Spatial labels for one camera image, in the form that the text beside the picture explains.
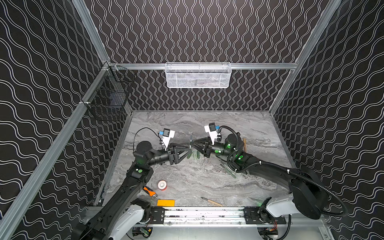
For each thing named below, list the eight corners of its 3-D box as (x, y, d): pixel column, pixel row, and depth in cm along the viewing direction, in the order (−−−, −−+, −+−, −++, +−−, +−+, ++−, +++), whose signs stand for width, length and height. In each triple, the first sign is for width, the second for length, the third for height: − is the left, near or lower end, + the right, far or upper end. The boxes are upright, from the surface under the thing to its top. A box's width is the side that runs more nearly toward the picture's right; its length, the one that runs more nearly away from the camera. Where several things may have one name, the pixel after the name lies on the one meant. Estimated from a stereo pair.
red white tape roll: (157, 190, 84) (156, 189, 83) (158, 181, 88) (157, 179, 86) (166, 190, 84) (166, 189, 82) (167, 181, 88) (167, 179, 86)
